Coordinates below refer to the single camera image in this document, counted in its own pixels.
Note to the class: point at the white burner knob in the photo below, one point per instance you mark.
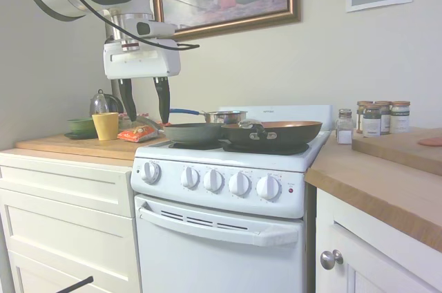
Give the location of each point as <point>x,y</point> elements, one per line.
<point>190,177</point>
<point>213,180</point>
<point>239,184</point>
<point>268,187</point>

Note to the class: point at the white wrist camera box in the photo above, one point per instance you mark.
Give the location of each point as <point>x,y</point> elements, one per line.
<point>155,28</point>

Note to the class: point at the dark glass kettle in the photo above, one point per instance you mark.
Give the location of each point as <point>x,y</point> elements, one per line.
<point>103,103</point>

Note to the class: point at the copper frying pan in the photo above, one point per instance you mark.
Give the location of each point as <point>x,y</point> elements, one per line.
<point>276,134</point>

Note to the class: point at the large wooden cutting board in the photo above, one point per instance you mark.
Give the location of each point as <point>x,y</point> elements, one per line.
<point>76,146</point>

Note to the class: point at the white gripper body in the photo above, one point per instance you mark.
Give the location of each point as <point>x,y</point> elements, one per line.
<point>141,63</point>

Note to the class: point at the white oven knob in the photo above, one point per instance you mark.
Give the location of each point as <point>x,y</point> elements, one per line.
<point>151,172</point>

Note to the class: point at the spice jar copper lid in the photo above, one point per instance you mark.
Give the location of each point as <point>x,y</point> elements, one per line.
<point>385,113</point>
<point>360,116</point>
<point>372,122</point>

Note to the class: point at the yellow cup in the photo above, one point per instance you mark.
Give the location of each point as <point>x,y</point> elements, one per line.
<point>105,127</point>

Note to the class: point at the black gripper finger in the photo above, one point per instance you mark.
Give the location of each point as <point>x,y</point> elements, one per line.
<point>163,99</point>
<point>127,97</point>

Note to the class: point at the dark grey frying pan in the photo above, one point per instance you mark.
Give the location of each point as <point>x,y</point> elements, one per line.
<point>193,134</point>

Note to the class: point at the pink flat object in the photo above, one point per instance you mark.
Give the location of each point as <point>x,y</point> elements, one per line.
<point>430,142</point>

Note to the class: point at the silver cabinet knob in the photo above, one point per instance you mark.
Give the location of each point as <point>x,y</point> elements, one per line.
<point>331,259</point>

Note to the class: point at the white door cabinet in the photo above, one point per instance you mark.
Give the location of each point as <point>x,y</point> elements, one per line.
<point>373,255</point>

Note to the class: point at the thick wooden cutting board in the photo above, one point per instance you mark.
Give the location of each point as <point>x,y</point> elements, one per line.
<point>397,151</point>

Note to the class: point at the spice jar white label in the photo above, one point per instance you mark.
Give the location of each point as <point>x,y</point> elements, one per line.
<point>400,118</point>

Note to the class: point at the thin black rod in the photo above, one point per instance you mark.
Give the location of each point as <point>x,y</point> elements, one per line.
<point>74,284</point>

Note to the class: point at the white oven door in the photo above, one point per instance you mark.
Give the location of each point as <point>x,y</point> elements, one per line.
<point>214,265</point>

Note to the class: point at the white drawer cabinet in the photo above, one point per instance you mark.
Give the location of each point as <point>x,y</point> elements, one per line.
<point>69,231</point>

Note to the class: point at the black stove burner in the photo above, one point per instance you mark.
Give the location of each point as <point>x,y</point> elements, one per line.
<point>183,145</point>
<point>266,149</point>

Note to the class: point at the white stove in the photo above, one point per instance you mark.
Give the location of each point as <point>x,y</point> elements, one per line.
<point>221,168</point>

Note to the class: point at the orange snack bag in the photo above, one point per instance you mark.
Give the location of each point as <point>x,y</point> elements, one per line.
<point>138,133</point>

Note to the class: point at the white drawer front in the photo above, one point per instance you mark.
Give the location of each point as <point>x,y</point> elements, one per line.
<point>69,244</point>

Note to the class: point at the glass salt shaker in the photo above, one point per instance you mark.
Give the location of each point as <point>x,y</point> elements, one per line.
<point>344,130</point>

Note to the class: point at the green bowl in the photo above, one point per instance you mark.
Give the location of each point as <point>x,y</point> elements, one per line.
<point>81,125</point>

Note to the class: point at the green saucer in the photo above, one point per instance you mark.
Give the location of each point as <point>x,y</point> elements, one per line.
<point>77,135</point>

